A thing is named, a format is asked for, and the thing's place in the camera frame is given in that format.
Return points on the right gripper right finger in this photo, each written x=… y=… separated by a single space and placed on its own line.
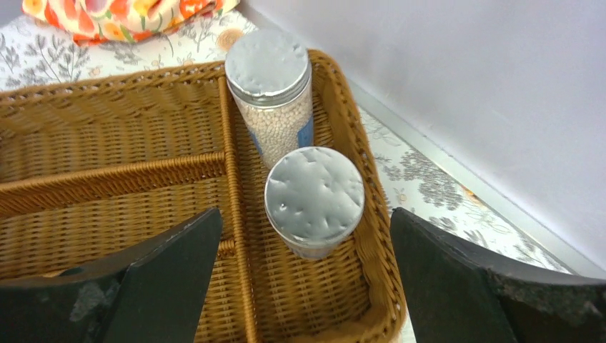
x=458 y=291

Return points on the floral patterned table mat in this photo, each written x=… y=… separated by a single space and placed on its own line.
x=426 y=189

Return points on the orange floral cloth bag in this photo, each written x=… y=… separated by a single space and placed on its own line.
x=97 y=22

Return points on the aluminium frame rail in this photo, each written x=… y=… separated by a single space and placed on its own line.
x=516 y=216

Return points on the blue label pellet jar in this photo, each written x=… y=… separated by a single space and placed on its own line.
x=269 y=74
x=314 y=199

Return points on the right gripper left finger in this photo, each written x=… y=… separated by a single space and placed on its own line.
x=153 y=291

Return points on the brown wicker divided basket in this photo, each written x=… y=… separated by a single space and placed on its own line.
x=93 y=167

